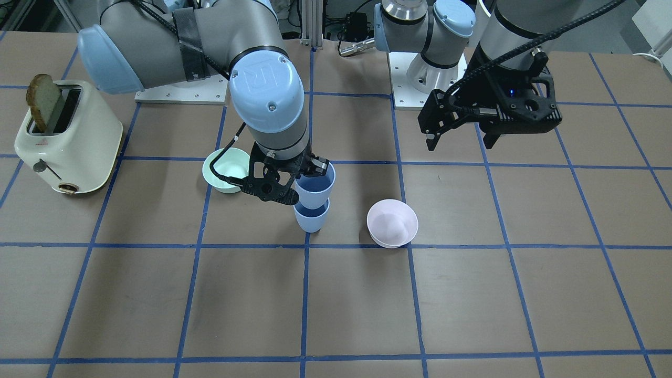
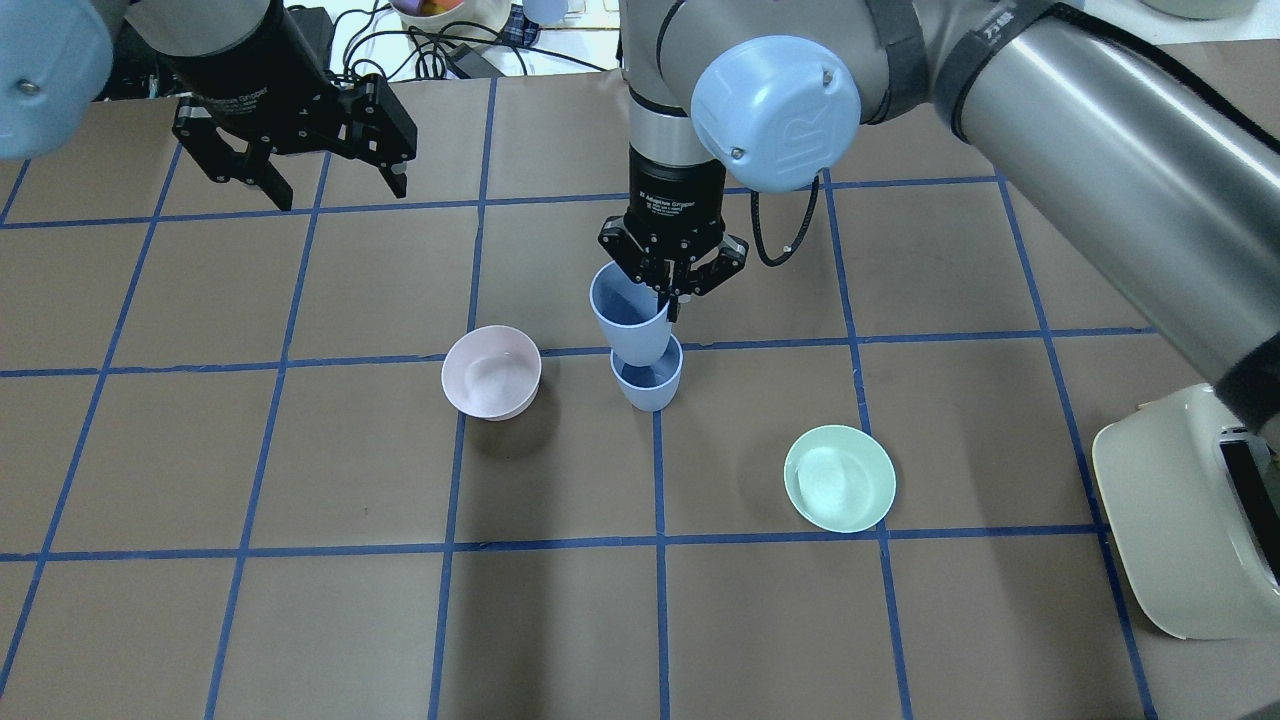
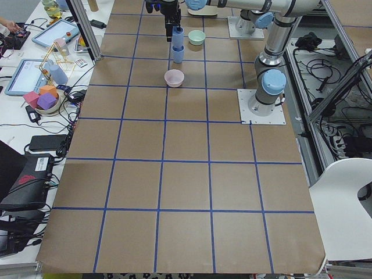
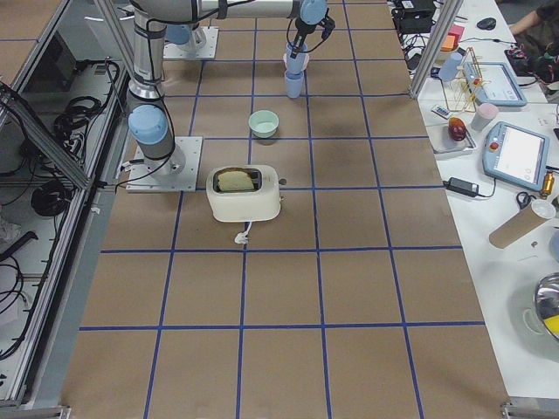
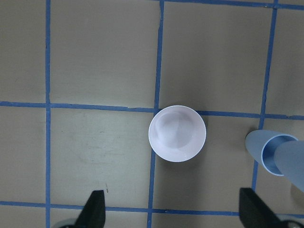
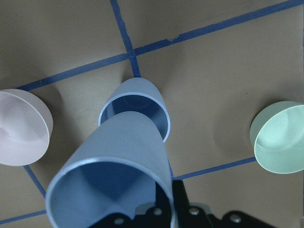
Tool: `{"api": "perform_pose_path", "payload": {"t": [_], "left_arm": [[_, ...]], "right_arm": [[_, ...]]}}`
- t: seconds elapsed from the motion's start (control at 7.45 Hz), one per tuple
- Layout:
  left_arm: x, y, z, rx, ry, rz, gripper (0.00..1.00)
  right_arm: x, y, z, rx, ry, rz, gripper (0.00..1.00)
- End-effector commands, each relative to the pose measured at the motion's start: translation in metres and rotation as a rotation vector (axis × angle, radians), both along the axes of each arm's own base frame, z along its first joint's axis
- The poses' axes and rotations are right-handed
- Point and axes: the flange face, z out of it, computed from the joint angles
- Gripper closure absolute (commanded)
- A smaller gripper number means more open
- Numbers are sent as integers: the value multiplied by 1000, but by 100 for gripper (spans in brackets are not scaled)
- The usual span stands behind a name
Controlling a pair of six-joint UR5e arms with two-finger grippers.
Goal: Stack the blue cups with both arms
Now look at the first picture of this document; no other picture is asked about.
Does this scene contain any green bowl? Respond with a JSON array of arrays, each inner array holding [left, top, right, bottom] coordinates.
[[202, 148, 250, 193]]

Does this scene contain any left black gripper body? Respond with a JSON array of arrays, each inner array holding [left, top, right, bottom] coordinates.
[[418, 50, 562, 140]]

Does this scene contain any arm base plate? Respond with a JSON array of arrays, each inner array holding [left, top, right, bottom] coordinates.
[[388, 52, 467, 110], [134, 74, 228, 105]]

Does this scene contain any bread slice in toaster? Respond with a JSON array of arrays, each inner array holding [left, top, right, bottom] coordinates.
[[26, 73, 65, 133]]

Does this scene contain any pink bowl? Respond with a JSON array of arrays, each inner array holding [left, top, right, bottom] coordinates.
[[366, 199, 418, 248]]

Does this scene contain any blue cup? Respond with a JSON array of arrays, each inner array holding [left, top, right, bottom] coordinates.
[[293, 199, 330, 234], [295, 164, 335, 209]]

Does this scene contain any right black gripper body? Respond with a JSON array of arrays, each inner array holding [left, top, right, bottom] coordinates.
[[243, 143, 330, 205]]

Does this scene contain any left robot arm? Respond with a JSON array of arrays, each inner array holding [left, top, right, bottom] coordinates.
[[373, 1, 581, 151]]

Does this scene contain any aluminium frame post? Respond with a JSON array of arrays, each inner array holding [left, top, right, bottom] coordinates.
[[300, 0, 324, 49]]

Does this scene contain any cream toaster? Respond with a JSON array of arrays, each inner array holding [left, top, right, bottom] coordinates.
[[14, 80, 123, 194]]

